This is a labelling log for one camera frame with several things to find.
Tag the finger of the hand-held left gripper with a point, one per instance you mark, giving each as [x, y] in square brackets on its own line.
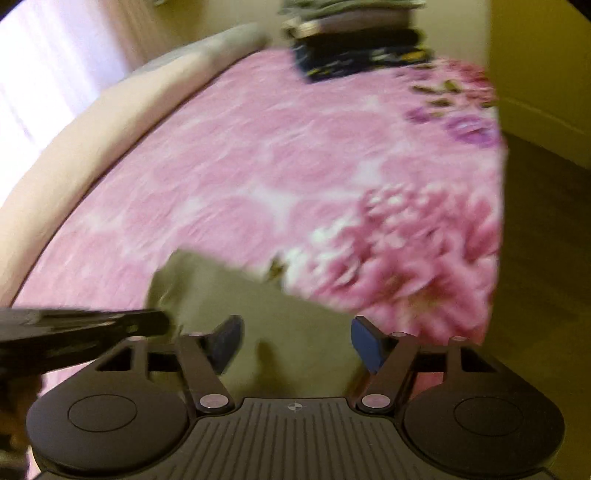
[138, 323]

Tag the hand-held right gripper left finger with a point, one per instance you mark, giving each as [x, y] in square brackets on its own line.
[225, 344]

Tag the pink floral blanket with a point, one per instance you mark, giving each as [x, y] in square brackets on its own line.
[258, 157]

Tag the folded dark blue printed garment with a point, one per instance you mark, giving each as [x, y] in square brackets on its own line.
[364, 57]

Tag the folded grey garment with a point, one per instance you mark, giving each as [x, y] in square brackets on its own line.
[351, 7]

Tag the pale pink curtain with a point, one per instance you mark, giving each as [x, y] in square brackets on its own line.
[55, 60]

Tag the olive green pants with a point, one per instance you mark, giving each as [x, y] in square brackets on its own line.
[295, 332]

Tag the folded pale lilac garment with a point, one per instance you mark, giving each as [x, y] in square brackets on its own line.
[351, 25]

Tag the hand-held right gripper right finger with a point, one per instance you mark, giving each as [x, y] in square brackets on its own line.
[367, 344]

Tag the grey and pink duvet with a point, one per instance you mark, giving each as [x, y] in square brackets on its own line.
[115, 106]

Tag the person's left hand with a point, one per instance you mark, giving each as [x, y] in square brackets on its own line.
[18, 410]

